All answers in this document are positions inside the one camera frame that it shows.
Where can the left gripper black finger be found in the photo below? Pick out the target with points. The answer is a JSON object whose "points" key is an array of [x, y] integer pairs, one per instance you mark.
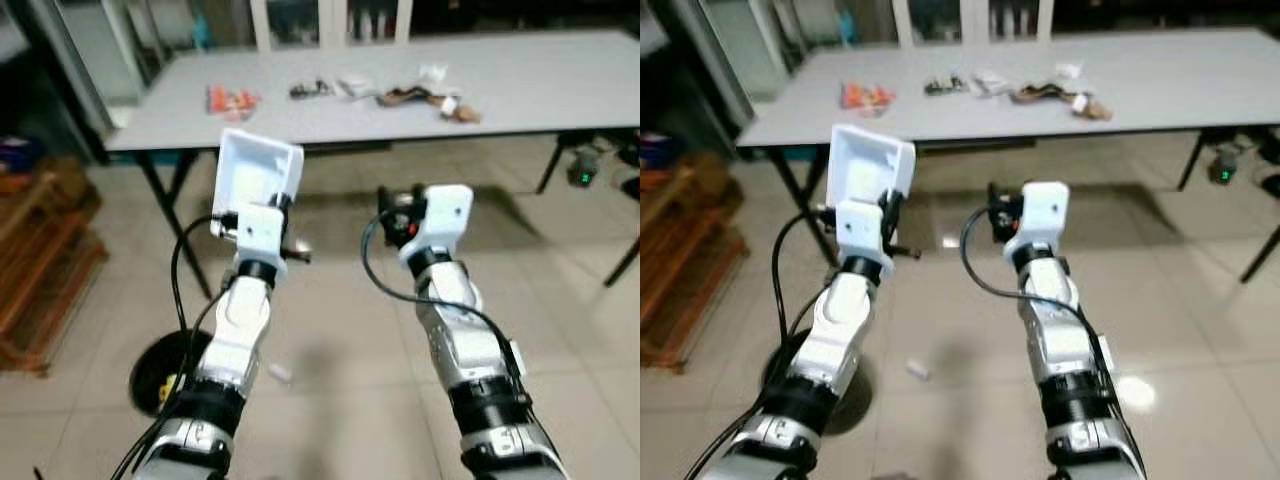
{"points": [[889, 198], [284, 201]]}

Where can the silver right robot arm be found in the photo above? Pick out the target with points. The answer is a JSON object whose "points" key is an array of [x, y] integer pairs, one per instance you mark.
{"points": [[1060, 340], [460, 340]]}

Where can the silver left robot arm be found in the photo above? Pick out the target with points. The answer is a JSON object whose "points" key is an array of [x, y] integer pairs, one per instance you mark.
{"points": [[840, 320], [240, 325]]}

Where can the crumpled plastic trash wrappers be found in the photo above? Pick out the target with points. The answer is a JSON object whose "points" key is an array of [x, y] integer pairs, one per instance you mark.
{"points": [[168, 388]]}

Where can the brown and white wrapper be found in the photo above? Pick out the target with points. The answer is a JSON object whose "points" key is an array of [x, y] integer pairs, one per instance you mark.
{"points": [[1092, 107], [460, 110]]}

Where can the long brown wrapper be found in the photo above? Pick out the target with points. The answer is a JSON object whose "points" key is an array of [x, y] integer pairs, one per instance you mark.
{"points": [[1042, 94], [410, 97]]}

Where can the orange snack wrapper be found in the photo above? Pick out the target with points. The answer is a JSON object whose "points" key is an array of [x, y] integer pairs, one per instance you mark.
{"points": [[866, 96], [232, 100]]}

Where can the white plastic wrapper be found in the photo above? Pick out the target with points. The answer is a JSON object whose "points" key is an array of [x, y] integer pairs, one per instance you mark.
{"points": [[992, 83], [356, 87]]}

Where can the dark crumpled wrapper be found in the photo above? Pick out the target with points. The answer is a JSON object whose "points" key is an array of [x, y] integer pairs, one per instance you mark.
{"points": [[946, 86], [312, 89]]}

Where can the white crumpled paper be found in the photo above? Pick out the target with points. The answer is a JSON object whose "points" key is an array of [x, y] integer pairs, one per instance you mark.
{"points": [[1068, 71], [433, 72]]}

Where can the small white paper scrap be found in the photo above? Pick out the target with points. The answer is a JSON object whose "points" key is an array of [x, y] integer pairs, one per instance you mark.
{"points": [[917, 369], [279, 372]]}

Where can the white table with black legs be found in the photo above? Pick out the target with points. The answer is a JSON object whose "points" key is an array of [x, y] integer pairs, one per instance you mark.
{"points": [[540, 85], [1170, 85]]}

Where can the black device with green light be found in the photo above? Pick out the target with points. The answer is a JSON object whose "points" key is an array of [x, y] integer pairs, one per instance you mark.
{"points": [[584, 167], [1227, 163]]}

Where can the wooden slatted shoe rack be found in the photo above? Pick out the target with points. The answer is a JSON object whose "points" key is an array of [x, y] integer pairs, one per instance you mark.
{"points": [[690, 270], [45, 270]]}

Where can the blue printed box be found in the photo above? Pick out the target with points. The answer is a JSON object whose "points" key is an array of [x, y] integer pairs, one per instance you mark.
{"points": [[655, 150], [18, 153]]}

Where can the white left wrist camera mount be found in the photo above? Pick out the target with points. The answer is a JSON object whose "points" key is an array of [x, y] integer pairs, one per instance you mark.
{"points": [[865, 228], [260, 232]]}

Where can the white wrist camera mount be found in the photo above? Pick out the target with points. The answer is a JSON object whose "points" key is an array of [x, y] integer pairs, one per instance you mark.
{"points": [[865, 228], [260, 232], [1042, 218], [445, 225]]}

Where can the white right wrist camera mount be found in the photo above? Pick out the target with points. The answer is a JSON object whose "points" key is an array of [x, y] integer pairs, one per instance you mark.
{"points": [[1042, 218], [445, 225]]}

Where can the white chair frame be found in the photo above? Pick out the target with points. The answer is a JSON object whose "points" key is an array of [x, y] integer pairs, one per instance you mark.
{"points": [[1045, 18], [262, 25], [402, 20], [902, 22]]}

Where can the grey glass door frame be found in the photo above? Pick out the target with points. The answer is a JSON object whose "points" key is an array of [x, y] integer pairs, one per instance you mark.
{"points": [[95, 60], [735, 50]]}

